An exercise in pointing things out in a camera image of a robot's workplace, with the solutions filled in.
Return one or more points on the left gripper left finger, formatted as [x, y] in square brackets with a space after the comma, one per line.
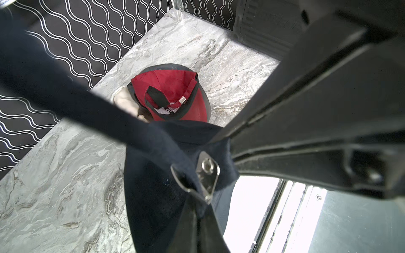
[186, 235]

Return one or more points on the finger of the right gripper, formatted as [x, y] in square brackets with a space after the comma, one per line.
[342, 86]
[370, 166]

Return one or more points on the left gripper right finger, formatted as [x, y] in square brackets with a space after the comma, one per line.
[210, 239]

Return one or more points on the navy baseball cap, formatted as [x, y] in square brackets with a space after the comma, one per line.
[166, 162]

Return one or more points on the red baseball cap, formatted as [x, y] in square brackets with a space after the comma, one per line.
[170, 92]

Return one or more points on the cream baseball cap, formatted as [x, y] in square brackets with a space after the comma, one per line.
[123, 100]

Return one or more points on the black orange tool case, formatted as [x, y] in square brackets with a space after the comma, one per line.
[271, 27]

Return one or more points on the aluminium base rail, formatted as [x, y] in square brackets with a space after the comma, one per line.
[290, 220]

